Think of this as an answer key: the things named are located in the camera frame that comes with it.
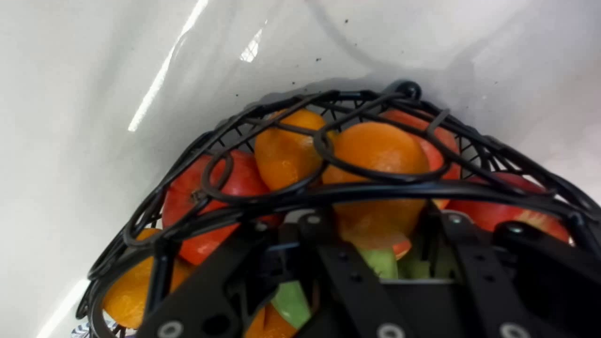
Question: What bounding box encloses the orange fruit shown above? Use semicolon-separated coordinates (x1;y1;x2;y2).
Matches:
104;227;194;328
322;122;429;249

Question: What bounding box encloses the green apple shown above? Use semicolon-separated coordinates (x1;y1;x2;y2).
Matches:
271;244;431;328

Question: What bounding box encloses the black wire fruit basket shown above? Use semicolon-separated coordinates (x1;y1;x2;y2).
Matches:
76;80;600;338

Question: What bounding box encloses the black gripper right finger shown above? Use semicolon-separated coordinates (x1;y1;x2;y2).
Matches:
431;212;601;338

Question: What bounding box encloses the red apple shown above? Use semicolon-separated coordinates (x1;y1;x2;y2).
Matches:
160;148;273;266

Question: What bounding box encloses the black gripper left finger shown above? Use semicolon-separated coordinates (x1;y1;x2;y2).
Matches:
138;217;403;338

